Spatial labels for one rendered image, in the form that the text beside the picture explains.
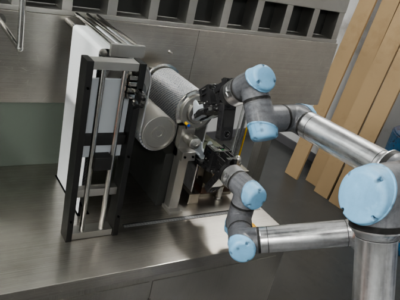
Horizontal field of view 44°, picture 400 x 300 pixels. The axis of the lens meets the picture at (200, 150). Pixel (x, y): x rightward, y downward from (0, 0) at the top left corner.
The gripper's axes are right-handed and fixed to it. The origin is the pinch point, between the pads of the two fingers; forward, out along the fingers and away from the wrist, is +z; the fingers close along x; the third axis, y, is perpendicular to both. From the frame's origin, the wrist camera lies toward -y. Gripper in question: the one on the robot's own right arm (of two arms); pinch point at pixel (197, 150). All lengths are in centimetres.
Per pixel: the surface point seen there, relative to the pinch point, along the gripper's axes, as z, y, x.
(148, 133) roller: -2.3, 8.4, 21.6
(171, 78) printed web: 12.2, 21.8, 8.7
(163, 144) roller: -2.3, 4.4, 15.3
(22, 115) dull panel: 30, 0, 52
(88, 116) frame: -13, 19, 46
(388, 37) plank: 116, 25, -231
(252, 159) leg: 49, -34, -71
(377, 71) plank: 113, 0, -227
